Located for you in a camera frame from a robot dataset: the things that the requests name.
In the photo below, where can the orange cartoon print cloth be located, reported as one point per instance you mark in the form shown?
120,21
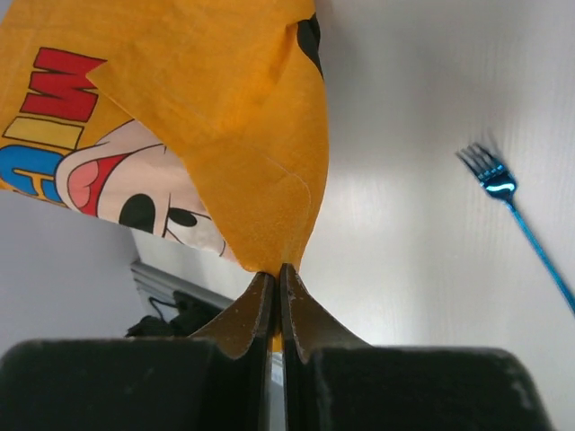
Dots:
201,122

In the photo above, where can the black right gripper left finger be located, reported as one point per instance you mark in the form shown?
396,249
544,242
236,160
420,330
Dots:
215,379

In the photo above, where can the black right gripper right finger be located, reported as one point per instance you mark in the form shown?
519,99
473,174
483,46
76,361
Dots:
333,380

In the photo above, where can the blue metal fork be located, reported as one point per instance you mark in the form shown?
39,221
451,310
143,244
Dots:
498,182

